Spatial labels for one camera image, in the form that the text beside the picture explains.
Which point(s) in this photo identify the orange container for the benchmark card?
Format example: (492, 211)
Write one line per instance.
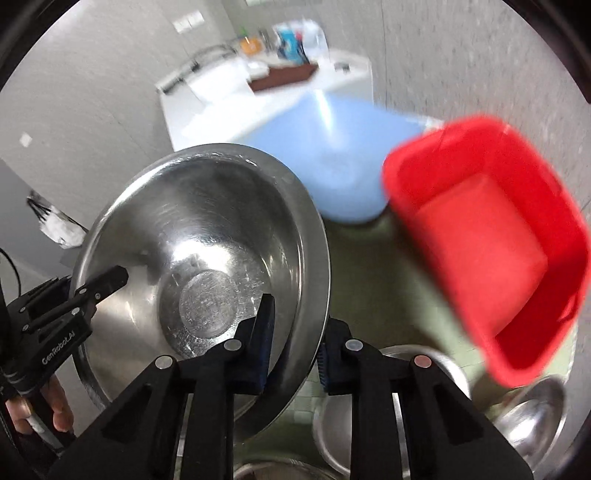
(251, 45)

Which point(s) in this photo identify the large steel bowl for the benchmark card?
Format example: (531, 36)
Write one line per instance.
(203, 234)

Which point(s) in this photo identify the double wall socket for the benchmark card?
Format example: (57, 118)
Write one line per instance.
(188, 22)

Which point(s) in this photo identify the plastic bag with blue pack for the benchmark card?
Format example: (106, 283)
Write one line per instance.
(300, 41)

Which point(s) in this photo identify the small black hook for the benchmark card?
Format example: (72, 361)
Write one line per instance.
(344, 67)

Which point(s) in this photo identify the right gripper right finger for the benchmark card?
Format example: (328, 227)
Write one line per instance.
(409, 419)

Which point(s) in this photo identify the white sink counter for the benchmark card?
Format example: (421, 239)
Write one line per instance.
(216, 105)

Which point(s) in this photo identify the small steel bowl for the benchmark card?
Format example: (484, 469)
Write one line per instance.
(280, 469)
(332, 426)

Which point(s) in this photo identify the round table with tablecloth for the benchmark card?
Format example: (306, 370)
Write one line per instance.
(382, 290)

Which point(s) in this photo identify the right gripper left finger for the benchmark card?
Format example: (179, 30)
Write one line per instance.
(176, 418)

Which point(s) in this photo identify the medium steel bowl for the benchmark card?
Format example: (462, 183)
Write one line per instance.
(532, 419)

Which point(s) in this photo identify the blue plastic plate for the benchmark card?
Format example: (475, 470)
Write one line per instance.
(337, 146)

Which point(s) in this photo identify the brown cloth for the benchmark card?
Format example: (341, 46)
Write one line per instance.
(283, 76)

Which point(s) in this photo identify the white wall switch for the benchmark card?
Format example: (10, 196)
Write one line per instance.
(25, 140)

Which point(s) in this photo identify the white tote bag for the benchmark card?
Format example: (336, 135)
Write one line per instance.
(55, 224)

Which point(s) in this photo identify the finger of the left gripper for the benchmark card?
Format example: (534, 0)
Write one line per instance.
(52, 300)

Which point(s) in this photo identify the red plastic basin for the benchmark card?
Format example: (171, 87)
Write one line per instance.
(502, 235)

